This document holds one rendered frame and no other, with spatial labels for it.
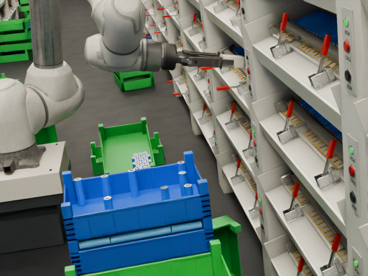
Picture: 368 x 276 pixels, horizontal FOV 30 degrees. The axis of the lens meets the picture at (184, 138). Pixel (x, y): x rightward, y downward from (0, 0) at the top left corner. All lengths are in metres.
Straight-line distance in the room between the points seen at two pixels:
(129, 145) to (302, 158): 1.53
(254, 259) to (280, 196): 0.40
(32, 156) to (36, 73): 0.28
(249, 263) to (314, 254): 0.62
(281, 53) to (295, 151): 0.21
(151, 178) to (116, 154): 1.26
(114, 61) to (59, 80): 0.51
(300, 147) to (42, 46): 1.12
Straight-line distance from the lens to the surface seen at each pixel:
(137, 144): 2.88
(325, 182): 1.29
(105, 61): 1.87
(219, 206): 2.43
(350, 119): 1.05
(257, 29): 1.65
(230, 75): 2.14
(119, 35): 1.75
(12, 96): 2.24
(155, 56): 1.88
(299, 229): 1.56
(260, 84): 1.68
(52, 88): 2.34
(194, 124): 3.15
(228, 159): 2.47
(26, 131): 2.27
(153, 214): 1.41
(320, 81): 1.22
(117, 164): 2.80
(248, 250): 2.13
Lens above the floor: 1.02
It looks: 19 degrees down
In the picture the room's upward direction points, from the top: 7 degrees counter-clockwise
